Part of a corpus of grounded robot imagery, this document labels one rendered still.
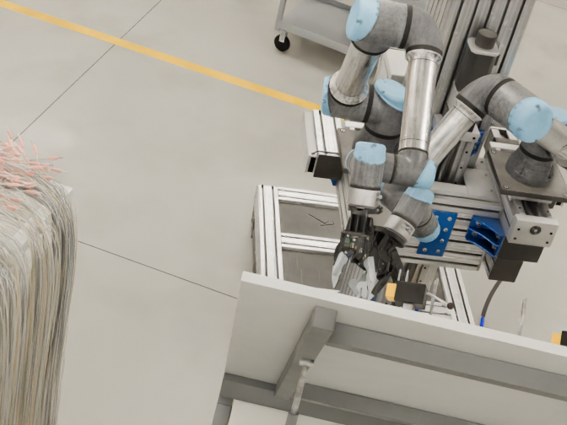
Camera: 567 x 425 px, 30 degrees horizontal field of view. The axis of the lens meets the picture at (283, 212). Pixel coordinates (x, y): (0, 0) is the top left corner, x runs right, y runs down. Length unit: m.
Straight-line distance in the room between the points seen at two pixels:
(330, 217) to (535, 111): 1.89
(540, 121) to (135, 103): 2.97
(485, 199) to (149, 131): 2.30
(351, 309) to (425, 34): 1.08
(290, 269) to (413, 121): 1.67
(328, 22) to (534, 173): 3.09
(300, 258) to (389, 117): 1.30
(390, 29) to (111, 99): 2.88
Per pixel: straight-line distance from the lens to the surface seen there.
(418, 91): 2.71
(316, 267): 4.27
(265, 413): 2.85
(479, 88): 2.90
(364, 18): 2.74
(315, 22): 6.19
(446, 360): 2.00
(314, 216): 4.54
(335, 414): 2.85
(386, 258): 2.73
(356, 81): 2.98
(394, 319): 1.87
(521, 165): 3.33
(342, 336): 1.98
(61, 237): 2.36
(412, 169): 2.63
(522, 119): 2.82
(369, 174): 2.51
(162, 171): 4.97
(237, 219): 4.76
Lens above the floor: 2.88
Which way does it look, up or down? 36 degrees down
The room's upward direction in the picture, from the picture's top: 14 degrees clockwise
